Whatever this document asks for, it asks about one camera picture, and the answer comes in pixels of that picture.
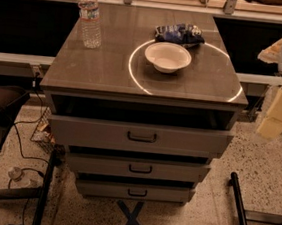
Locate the wire basket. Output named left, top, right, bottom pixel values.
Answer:
left=31, top=108, right=55, bottom=153

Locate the white plug adapter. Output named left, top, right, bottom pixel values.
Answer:
left=8, top=166, right=31, bottom=188

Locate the bottom grey drawer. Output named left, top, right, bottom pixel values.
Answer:
left=75, top=179, right=195, bottom=204

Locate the black floor cable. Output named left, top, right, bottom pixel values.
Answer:
left=2, top=80, right=58, bottom=225

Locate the black table leg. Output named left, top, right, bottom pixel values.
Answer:
left=0, top=144, right=59, bottom=225

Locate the top grey drawer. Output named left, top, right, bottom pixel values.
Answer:
left=49, top=114, right=233, bottom=158

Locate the black metal stand leg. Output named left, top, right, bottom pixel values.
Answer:
left=228, top=172, right=282, bottom=225

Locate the white bowl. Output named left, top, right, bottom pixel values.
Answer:
left=145, top=42, right=192, bottom=73

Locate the middle grey drawer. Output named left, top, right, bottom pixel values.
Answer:
left=66, top=153, right=210, bottom=184

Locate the grey drawer cabinet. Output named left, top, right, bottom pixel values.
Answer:
left=28, top=0, right=258, bottom=213

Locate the blue tape cross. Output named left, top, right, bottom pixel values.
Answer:
left=117, top=200, right=144, bottom=225

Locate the grey drawer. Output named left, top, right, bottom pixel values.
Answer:
left=66, top=153, right=210, bottom=184
left=49, top=114, right=233, bottom=158
left=75, top=179, right=195, bottom=204

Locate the blue chip bag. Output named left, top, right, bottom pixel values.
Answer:
left=155, top=23, right=205, bottom=48

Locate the clear plastic water bottle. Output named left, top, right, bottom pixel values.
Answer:
left=78, top=0, right=102, bottom=48

